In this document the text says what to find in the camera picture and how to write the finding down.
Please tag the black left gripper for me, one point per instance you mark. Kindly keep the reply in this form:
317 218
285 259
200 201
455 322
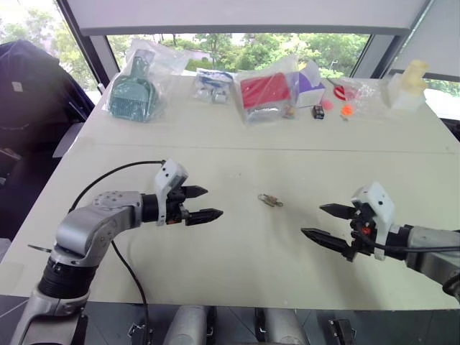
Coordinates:
176 212

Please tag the cream yellow plastic part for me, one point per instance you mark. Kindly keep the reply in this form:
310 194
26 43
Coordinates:
415 75

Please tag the small black cube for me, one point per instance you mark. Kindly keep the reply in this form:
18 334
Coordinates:
318 112

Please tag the dark covered chair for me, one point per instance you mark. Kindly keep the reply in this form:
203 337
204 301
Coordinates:
32 108

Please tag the purple and white box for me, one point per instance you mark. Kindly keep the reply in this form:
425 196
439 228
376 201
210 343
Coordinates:
309 90

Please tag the grey rounded robot leg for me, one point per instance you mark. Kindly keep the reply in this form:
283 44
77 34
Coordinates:
284 327
187 325

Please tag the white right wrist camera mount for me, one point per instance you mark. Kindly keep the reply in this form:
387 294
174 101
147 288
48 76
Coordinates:
381 208

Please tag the red pack in plastic bag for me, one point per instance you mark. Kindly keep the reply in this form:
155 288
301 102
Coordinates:
264 91

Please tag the small colourful toy piece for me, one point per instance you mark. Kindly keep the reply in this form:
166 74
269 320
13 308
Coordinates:
290 112

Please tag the teal scoop in plastic bag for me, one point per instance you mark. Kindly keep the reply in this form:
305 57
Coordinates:
131 95

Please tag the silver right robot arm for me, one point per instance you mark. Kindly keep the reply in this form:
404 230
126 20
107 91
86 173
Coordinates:
427 240

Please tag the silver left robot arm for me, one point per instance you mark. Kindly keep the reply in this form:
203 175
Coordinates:
90 226

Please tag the small pink item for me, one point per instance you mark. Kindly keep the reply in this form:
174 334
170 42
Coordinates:
327 105

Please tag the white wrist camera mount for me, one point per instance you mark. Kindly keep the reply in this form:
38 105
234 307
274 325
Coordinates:
170 174
381 208

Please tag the clear plastic bag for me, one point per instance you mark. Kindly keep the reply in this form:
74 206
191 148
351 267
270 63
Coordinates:
366 95

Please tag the black metal bracket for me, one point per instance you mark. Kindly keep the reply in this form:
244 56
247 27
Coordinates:
343 330
138 330

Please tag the small orange item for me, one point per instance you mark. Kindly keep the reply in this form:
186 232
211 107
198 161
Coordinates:
347 109

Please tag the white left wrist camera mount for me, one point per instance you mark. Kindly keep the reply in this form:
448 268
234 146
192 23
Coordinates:
170 174

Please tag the small brass padlock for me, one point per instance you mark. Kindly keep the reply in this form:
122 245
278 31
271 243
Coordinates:
266 198

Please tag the blue white items in bag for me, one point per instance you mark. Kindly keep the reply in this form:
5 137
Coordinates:
212 88

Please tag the red and white round item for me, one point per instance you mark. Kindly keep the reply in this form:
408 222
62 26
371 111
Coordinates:
339 92

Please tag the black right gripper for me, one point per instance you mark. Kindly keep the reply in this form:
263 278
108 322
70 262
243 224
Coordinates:
363 237

